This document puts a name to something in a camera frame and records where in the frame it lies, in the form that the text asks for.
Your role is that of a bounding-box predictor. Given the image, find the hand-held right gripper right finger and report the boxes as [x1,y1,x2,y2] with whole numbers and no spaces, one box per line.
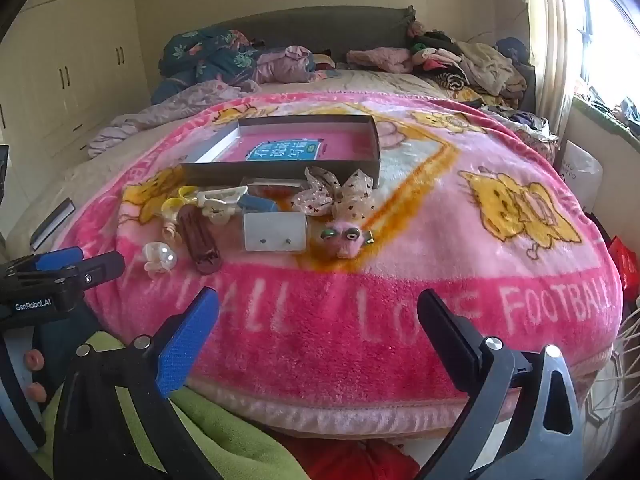
[416,289,586,480]

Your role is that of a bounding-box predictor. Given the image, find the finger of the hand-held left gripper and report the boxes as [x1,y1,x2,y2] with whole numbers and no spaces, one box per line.
[0,246,85,281]
[52,251,126,292]

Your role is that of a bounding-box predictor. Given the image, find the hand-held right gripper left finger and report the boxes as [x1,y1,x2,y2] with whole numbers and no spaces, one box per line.
[52,287,223,480]

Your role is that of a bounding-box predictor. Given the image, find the pearl flower hair clip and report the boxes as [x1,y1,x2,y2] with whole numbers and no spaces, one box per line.
[142,241,178,275]

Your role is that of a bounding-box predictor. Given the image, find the brown hair clip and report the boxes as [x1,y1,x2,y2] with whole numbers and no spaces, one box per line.
[177,208,223,275]

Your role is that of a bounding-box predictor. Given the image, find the white claw hair clip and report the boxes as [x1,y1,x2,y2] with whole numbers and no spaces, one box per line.
[196,185,249,225]

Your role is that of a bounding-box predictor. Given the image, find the white earring card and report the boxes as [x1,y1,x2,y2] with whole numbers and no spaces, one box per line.
[242,211,308,253]

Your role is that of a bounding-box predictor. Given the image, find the small blue box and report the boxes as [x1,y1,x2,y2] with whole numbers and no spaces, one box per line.
[236,194,279,215]

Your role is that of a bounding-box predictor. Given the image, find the polka dot bow hair clip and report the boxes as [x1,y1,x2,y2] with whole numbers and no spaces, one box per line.
[291,166,376,221]

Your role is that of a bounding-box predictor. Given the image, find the shallow grey cardboard box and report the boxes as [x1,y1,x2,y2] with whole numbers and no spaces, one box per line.
[179,114,382,190]

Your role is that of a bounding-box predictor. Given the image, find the person's left hand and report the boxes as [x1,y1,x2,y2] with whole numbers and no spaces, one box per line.
[22,349,48,403]

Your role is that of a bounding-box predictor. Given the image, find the dark book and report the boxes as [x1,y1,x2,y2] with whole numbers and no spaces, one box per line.
[30,199,76,252]

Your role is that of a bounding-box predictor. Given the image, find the pink printed blanket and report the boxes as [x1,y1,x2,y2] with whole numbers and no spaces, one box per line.
[50,91,626,436]

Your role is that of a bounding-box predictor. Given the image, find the green clothing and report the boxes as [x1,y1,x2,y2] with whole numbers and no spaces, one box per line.
[40,330,311,480]

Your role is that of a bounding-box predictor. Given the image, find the yellow hair rings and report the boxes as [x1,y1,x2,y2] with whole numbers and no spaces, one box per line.
[160,186,198,221]

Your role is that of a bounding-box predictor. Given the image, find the pink fuzzy hair clip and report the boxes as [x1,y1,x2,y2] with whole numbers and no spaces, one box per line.
[312,215,376,260]

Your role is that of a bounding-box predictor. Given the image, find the red cloth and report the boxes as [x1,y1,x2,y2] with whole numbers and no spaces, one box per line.
[275,435,426,480]

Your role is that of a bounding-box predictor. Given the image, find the lilac bed sheet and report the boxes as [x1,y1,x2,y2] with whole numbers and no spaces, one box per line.
[89,80,261,158]

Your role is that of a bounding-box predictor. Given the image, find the white net basket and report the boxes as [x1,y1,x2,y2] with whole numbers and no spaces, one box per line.
[585,300,640,441]

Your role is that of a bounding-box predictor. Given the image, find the red bag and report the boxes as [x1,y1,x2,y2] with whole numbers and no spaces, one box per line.
[607,235,640,286]

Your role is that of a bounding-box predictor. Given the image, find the cream wardrobe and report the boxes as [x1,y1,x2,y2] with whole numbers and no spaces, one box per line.
[0,0,153,211]

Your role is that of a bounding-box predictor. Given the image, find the white plastic bag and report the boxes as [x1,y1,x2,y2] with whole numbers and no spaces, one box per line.
[555,140,603,211]

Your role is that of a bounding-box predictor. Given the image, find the heap of dark clothes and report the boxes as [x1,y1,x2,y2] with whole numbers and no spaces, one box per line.
[480,105,561,161]

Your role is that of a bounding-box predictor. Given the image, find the blue floral quilt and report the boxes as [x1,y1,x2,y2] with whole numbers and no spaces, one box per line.
[150,27,266,106]

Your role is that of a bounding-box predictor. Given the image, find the bed with beige sheet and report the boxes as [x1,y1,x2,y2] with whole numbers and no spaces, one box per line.
[5,67,561,261]

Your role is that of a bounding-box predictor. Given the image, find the green windowsill cloth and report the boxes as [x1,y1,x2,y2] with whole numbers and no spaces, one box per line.
[572,85,640,141]

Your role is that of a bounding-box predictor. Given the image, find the pile of mixed clothes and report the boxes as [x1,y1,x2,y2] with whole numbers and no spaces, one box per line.
[407,20,538,111]

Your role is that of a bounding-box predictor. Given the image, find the pink purple garment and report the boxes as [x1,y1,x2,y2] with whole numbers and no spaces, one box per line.
[252,45,341,85]

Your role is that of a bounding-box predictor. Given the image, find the pink fluffy garment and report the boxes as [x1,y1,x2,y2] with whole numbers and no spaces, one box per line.
[346,47,416,75]

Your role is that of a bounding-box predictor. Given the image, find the cream curtain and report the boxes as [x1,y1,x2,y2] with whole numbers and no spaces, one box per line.
[522,0,586,146]

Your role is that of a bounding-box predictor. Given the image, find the grey headboard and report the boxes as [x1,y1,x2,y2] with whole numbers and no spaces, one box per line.
[210,6,416,63]

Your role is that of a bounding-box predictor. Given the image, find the window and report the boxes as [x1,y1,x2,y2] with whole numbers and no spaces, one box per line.
[575,0,640,111]

